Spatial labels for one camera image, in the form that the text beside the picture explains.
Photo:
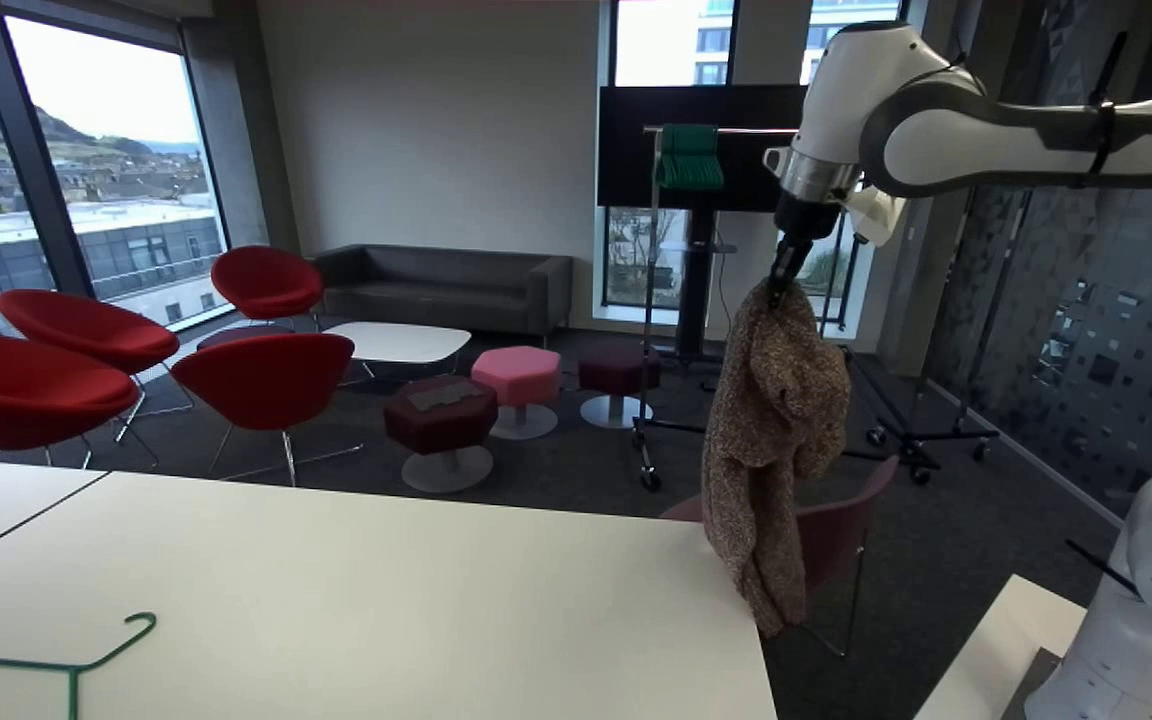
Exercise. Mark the brown speckled clothing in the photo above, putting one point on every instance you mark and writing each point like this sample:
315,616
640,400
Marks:
772,424

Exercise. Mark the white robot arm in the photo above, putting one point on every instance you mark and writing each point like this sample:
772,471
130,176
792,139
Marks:
889,110

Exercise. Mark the small maroon stool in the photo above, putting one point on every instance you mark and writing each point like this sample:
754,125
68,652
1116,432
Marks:
615,386

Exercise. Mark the pink hexagonal stool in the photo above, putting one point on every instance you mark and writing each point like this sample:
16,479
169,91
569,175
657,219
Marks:
527,386

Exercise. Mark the dark grey sofa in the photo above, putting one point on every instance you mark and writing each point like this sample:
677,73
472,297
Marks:
510,293

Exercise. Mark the dark maroon round stool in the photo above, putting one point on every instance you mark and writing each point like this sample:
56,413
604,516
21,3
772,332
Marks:
440,428

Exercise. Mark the white low coffee table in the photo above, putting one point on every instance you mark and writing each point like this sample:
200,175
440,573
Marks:
411,346

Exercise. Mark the green hanging garment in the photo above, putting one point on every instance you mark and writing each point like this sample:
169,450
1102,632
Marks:
688,159

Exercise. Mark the black tv screen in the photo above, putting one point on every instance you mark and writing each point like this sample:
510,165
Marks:
751,120

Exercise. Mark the red lounge chair front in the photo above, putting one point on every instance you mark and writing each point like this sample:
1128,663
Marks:
264,380

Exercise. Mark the red lounge chair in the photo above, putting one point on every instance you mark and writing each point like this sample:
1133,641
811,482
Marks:
97,328
264,283
264,380
55,392

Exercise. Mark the maroon chair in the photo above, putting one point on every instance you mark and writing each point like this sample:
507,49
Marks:
839,540

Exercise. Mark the red lounge chair middle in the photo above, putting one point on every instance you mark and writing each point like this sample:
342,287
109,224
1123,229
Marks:
264,283

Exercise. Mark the red lounge chair left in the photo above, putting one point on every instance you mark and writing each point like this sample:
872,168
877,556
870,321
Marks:
97,328

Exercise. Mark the red lounge chair right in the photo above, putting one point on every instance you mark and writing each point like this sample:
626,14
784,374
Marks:
55,392

